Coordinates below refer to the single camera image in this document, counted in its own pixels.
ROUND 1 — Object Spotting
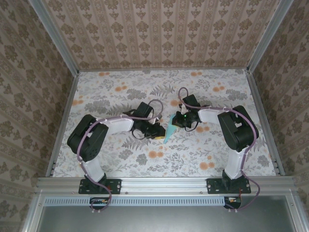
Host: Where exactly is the teal paper sheet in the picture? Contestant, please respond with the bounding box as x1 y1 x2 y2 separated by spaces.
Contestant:
163 114 181 145

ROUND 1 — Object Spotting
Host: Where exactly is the floral table mat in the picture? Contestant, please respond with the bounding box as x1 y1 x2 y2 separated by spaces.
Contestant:
52 69 278 178

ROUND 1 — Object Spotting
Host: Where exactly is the grey metal panel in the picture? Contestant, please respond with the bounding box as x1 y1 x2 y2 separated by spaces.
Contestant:
36 204 299 232

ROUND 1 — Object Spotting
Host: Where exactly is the small circuit board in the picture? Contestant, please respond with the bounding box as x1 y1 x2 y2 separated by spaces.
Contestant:
224 193 242 208
90 197 109 209

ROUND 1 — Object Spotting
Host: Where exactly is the thin black right gripper cable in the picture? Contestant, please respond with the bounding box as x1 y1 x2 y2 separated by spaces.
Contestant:
184 122 201 132

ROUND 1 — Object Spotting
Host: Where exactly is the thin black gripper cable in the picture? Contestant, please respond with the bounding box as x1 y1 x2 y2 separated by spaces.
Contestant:
131 129 148 140
184 122 201 132

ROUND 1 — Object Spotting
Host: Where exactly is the thin black left gripper cable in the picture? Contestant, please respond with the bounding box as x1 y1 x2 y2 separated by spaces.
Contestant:
131 129 148 140

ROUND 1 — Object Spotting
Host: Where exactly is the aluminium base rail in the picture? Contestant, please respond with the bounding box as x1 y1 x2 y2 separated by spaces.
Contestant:
36 176 296 194

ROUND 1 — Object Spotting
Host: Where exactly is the grey slotted cable duct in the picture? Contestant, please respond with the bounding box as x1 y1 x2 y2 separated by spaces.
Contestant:
44 196 229 206

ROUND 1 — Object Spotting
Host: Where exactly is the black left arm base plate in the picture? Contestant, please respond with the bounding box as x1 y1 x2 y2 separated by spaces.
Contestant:
79 178 122 195

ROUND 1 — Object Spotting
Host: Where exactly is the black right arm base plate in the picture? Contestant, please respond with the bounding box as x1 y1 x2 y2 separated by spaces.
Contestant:
207 177 252 195

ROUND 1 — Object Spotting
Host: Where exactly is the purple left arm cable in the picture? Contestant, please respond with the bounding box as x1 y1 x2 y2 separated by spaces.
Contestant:
77 99 165 213

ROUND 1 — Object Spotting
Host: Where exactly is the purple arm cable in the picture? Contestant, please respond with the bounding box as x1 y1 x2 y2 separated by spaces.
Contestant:
178 87 261 213
77 99 165 213

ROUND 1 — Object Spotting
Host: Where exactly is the aluminium table side rail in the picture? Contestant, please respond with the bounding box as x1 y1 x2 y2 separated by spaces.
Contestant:
245 70 286 176
45 72 80 176

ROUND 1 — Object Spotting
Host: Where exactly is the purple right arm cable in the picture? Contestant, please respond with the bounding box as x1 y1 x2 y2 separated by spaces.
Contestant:
178 87 261 213

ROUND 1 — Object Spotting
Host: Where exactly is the aluminium corner post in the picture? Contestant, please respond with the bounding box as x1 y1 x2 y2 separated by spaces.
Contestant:
28 0 80 74
246 0 294 73

